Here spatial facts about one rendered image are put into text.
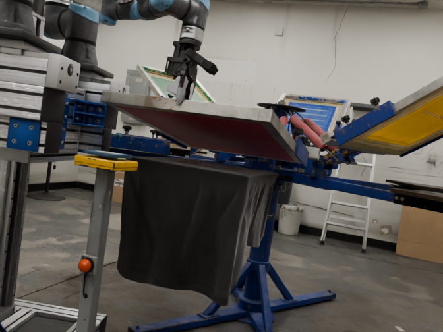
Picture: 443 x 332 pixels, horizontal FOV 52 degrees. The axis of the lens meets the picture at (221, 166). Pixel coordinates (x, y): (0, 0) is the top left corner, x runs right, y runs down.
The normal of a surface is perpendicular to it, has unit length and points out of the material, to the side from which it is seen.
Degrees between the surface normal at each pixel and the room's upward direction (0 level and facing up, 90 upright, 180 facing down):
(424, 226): 78
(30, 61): 90
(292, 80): 90
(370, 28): 90
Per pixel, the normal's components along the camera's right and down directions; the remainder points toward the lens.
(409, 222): -0.29, -0.20
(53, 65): -0.08, 0.04
